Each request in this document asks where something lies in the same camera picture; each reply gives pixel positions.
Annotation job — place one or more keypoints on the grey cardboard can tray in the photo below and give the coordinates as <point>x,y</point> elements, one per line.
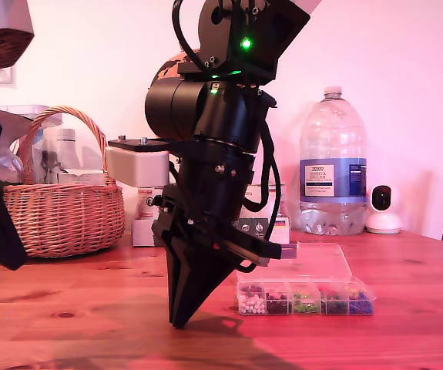
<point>142,233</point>

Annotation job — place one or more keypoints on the white paper carton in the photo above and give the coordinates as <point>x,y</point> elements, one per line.
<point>82,177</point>

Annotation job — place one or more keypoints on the wrist camera box grey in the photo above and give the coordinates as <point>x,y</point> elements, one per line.
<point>5,19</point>
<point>136,169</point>

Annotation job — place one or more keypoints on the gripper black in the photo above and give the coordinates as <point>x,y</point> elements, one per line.
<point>213,185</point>

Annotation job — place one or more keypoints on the large clear water bottle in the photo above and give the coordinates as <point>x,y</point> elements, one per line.
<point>333,154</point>

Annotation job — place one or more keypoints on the tin can white label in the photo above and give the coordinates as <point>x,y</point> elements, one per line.
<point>256,192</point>

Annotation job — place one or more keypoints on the cork globe on metal stand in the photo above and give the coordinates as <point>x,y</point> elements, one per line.
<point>169,67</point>

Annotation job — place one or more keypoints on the tin can black logo label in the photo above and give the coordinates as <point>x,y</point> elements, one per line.
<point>146,204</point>

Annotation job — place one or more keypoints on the clear plastic pin organiser box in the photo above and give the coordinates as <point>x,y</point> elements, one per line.
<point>313,266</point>

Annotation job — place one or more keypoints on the clear plastic container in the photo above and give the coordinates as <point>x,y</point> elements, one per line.
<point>53,119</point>

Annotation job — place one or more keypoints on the white plastic bottle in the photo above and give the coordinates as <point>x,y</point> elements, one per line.
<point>69,150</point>

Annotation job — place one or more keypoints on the small white round camera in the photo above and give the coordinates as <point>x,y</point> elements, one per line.
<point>383,216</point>

